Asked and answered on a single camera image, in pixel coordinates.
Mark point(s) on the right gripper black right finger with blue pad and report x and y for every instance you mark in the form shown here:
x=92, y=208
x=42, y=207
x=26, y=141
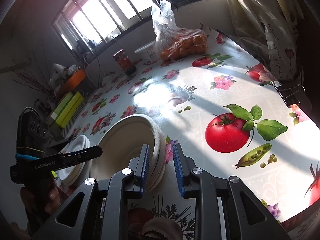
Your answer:
x=227, y=202

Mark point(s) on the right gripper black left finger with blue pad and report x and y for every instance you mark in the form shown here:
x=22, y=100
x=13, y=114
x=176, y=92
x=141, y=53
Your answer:
x=97, y=209

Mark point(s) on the person's left hand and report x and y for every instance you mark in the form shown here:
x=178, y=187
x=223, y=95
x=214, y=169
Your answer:
x=39, y=207

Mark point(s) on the green white box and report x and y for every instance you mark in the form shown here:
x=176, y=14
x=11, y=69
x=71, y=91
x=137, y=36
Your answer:
x=61, y=105

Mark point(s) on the yellow-green box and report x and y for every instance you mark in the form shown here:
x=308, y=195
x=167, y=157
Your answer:
x=70, y=104

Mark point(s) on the beige paper bowl stack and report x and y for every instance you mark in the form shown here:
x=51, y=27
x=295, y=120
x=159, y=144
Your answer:
x=123, y=142

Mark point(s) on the orange round container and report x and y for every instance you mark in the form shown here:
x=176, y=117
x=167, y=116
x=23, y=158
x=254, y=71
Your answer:
x=71, y=83

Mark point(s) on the glass jar red lid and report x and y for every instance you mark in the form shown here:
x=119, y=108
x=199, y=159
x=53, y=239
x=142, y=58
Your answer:
x=125, y=63

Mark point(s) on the black table clamp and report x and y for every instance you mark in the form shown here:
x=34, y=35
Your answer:
x=294, y=93

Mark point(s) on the white plastic yogurt tub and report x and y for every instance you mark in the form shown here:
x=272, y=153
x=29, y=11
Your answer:
x=148, y=53

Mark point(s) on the window metal bars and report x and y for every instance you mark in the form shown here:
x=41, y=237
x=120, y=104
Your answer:
x=88, y=26

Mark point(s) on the plastic bag of oranges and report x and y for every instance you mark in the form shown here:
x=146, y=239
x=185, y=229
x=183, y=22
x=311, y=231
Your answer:
x=172, y=42

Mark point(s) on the patterned curtain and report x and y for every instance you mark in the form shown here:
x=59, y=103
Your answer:
x=269, y=29

